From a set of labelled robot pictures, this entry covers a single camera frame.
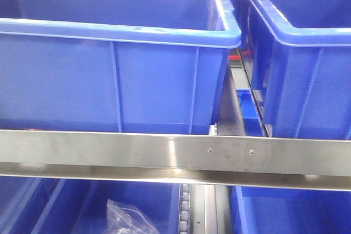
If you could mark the clear plastic bag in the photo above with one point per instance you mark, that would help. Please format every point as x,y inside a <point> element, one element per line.
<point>124,218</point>

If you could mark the blue bin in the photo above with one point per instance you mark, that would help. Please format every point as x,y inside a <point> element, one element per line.
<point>144,66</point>
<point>41,205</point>
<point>267,210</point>
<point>296,54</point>

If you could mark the blue bin lower right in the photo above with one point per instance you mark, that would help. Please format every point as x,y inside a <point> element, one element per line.
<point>267,210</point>

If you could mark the stainless steel shelf rack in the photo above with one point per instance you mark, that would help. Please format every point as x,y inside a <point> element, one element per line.
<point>204,166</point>

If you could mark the blue bin lower left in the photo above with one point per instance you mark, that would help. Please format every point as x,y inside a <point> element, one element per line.
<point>41,205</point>

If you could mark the blue bin upper left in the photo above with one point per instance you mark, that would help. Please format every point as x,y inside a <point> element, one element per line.
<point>144,66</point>

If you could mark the blue bin upper right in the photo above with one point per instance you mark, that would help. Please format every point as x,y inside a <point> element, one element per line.
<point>296,54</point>

